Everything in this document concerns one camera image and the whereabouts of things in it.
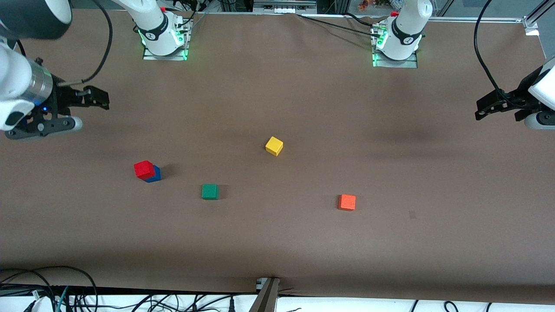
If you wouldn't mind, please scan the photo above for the red wooden block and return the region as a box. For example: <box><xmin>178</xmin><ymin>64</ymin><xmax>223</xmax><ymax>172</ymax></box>
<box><xmin>134</xmin><ymin>160</ymin><xmax>156</xmax><ymax>180</ymax></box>

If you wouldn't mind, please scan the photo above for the yellow wooden block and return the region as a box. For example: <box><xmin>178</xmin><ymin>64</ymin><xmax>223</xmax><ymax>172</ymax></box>
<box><xmin>265</xmin><ymin>136</ymin><xmax>284</xmax><ymax>157</ymax></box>

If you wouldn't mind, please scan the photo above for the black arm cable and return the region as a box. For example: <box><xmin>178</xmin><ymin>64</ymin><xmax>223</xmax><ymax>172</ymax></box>
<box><xmin>473</xmin><ymin>0</ymin><xmax>522</xmax><ymax>109</ymax></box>
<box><xmin>56</xmin><ymin>0</ymin><xmax>114</xmax><ymax>85</ymax></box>

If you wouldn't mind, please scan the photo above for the black base cable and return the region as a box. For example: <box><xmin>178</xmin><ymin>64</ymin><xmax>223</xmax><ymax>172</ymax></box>
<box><xmin>298</xmin><ymin>13</ymin><xmax>382</xmax><ymax>37</ymax></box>

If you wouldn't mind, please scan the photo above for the looping black desk cable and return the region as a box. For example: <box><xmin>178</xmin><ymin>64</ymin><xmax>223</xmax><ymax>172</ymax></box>
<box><xmin>0</xmin><ymin>265</ymin><xmax>98</xmax><ymax>312</ymax></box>

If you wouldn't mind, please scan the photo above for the green desk cable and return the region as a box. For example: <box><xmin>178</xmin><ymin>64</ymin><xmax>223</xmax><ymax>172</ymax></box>
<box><xmin>55</xmin><ymin>286</ymin><xmax>70</xmax><ymax>312</ymax></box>

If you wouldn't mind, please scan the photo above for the aluminium cell frame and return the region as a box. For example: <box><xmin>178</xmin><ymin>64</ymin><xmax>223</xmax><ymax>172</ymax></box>
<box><xmin>254</xmin><ymin>0</ymin><xmax>555</xmax><ymax>36</ymax></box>

